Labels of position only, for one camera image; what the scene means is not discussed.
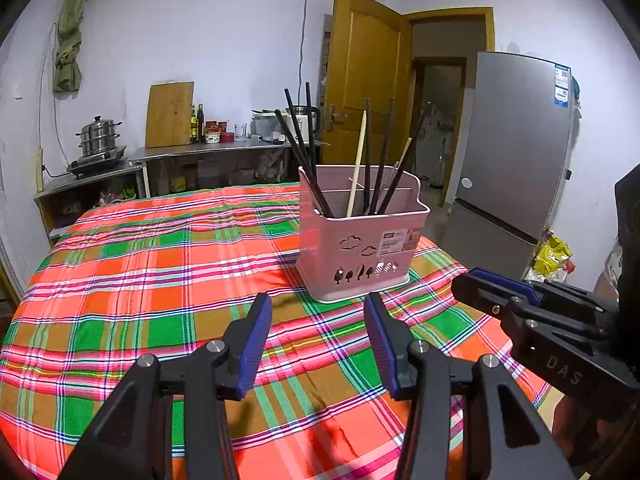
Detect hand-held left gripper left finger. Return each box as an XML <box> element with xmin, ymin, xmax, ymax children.
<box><xmin>59</xmin><ymin>291</ymin><xmax>273</xmax><ymax>480</ymax></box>

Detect black induction stove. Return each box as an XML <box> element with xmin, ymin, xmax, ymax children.
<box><xmin>66</xmin><ymin>146</ymin><xmax>128</xmax><ymax>178</ymax></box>

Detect wooden cutting board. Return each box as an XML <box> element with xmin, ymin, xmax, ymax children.
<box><xmin>145</xmin><ymin>81</ymin><xmax>196</xmax><ymax>149</ymax></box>

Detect pink plastic utensil holder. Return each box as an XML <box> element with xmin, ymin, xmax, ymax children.
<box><xmin>297</xmin><ymin>165</ymin><xmax>431</xmax><ymax>304</ymax></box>

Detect grey wall cable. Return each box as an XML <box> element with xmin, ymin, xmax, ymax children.
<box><xmin>298</xmin><ymin>0</ymin><xmax>310</xmax><ymax>86</ymax></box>

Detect white electric kettle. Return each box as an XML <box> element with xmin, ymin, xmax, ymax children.
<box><xmin>285</xmin><ymin>105</ymin><xmax>321</xmax><ymax>143</ymax></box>

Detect white rice cooker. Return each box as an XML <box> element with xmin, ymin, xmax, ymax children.
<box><xmin>250</xmin><ymin>109</ymin><xmax>288</xmax><ymax>143</ymax></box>

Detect thin stove cable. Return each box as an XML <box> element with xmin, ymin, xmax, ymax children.
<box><xmin>40</xmin><ymin>25</ymin><xmax>71</xmax><ymax>178</ymax></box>

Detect person's dark clothing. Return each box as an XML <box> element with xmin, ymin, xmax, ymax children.
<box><xmin>614</xmin><ymin>164</ymin><xmax>640</xmax><ymax>301</ymax></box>

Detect steel steamer pot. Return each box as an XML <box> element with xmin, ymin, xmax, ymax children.
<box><xmin>76</xmin><ymin>115</ymin><xmax>123</xmax><ymax>157</ymax></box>

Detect red lidded jars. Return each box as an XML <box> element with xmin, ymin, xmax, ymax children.
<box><xmin>204</xmin><ymin>120</ymin><xmax>235</xmax><ymax>144</ymax></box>

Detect person's right hand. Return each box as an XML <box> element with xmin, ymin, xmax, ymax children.
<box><xmin>552</xmin><ymin>392</ymin><xmax>640</xmax><ymax>466</ymax></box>

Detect grey refrigerator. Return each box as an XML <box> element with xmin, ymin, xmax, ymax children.
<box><xmin>442</xmin><ymin>51</ymin><xmax>576</xmax><ymax>281</ymax></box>

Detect yellow door frame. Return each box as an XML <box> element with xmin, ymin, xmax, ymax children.
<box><xmin>402</xmin><ymin>6</ymin><xmax>496</xmax><ymax>196</ymax></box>

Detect green hanging cloth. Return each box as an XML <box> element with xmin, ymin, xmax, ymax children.
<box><xmin>54</xmin><ymin>0</ymin><xmax>98</xmax><ymax>93</ymax></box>

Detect plaid tablecloth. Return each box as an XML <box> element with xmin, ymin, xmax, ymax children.
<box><xmin>0</xmin><ymin>182</ymin><xmax>553</xmax><ymax>480</ymax></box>

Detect black chopstick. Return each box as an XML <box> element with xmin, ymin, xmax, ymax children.
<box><xmin>372</xmin><ymin>98</ymin><xmax>397</xmax><ymax>215</ymax></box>
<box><xmin>364</xmin><ymin>98</ymin><xmax>373</xmax><ymax>215</ymax></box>
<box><xmin>273</xmin><ymin>108</ymin><xmax>335</xmax><ymax>218</ymax></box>
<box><xmin>284</xmin><ymin>88</ymin><xmax>331</xmax><ymax>213</ymax></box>
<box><xmin>305</xmin><ymin>81</ymin><xmax>319</xmax><ymax>183</ymax></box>

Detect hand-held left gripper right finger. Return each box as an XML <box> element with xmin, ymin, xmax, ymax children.
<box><xmin>363</xmin><ymin>292</ymin><xmax>586</xmax><ymax>480</ymax></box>

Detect low steel shelf unit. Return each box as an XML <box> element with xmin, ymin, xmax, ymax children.
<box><xmin>34</xmin><ymin>162</ymin><xmax>148</xmax><ymax>248</ymax></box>

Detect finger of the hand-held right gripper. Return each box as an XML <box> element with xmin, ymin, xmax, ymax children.
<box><xmin>469</xmin><ymin>268</ymin><xmax>545</xmax><ymax>307</ymax></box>
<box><xmin>451</xmin><ymin>273</ymin><xmax>532</xmax><ymax>332</ymax></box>

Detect yellow wooden door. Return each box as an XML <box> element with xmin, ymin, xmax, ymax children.
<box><xmin>320</xmin><ymin>0</ymin><xmax>413</xmax><ymax>181</ymax></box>

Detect yellow plastic bag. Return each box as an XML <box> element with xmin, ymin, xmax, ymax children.
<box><xmin>532</xmin><ymin>232</ymin><xmax>576</xmax><ymax>281</ymax></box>

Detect stainless steel counter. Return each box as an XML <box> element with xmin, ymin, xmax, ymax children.
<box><xmin>127</xmin><ymin>139</ymin><xmax>331</xmax><ymax>196</ymax></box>

